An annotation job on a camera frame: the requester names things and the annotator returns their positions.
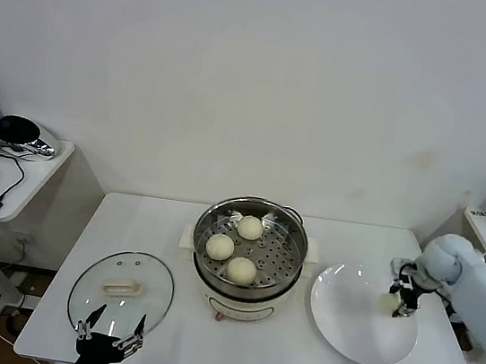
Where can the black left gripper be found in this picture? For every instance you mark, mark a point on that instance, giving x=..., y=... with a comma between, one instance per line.
x=99, y=349

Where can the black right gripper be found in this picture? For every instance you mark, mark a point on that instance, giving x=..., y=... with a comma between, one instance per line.
x=410, y=290

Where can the white steamed baozi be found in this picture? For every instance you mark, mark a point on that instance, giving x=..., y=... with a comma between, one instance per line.
x=249, y=227
x=240, y=271
x=220, y=247
x=388, y=303

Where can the round glass pot lid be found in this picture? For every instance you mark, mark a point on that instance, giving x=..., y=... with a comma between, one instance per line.
x=145, y=268

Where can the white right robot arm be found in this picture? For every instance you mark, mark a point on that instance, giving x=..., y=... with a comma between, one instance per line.
x=481, y=292

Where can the stainless steel steamer basket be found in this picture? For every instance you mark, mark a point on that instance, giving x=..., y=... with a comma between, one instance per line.
x=282, y=260

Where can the round white plate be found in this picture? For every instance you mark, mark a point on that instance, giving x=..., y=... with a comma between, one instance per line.
x=342, y=313

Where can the small printed white label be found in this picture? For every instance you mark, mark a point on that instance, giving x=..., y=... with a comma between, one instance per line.
x=479, y=214

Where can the cream electric cooker base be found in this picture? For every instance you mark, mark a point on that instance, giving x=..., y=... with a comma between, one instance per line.
x=243, y=309

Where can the white side table with mouse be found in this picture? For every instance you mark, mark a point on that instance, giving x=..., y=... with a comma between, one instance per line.
x=45, y=172

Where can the shiny chrome rounded device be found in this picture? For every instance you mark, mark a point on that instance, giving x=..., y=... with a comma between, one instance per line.
x=44, y=145

